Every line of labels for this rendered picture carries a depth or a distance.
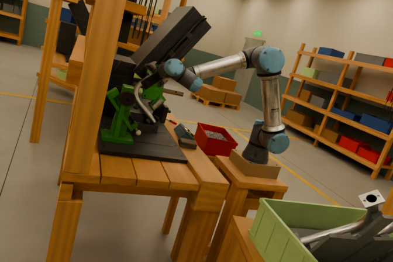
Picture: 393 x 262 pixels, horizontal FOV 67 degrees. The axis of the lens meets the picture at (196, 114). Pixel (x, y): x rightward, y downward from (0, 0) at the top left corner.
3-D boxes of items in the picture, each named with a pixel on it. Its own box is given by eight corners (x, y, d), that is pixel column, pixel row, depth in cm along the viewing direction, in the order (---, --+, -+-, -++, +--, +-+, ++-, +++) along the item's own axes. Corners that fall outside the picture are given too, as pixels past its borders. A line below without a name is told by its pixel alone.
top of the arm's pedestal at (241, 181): (257, 166, 194) (258, 160, 193) (286, 192, 166) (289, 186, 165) (213, 161, 182) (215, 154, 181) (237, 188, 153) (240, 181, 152)
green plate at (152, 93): (157, 101, 184) (163, 68, 184) (161, 101, 176) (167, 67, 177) (139, 98, 179) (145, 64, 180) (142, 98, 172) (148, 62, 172)
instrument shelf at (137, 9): (123, 14, 209) (124, 9, 208) (145, 16, 129) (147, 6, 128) (85, 3, 200) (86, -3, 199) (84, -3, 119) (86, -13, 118)
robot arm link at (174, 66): (179, 80, 129) (163, 69, 126) (172, 82, 139) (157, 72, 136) (188, 65, 130) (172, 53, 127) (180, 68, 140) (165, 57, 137)
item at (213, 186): (154, 113, 272) (158, 97, 268) (220, 212, 138) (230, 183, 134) (139, 110, 266) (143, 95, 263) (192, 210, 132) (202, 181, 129)
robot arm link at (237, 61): (259, 42, 159) (172, 65, 151) (269, 42, 148) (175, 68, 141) (263, 63, 162) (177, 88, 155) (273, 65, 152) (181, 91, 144)
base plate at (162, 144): (147, 103, 246) (147, 100, 245) (187, 164, 147) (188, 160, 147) (94, 93, 229) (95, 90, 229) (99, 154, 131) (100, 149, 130)
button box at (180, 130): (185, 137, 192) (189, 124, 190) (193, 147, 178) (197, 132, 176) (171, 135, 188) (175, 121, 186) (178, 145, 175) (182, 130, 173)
